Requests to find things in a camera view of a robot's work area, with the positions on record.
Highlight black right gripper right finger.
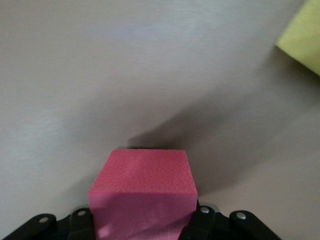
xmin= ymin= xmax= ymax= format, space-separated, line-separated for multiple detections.
xmin=177 ymin=199 xmax=283 ymax=240

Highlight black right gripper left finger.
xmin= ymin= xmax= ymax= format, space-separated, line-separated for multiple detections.
xmin=0 ymin=203 xmax=98 ymax=240

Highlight red foam cube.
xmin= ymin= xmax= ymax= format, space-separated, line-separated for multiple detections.
xmin=88 ymin=148 xmax=199 ymax=240

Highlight yellow foam cube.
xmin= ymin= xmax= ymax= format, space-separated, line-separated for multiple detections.
xmin=274 ymin=0 xmax=320 ymax=77

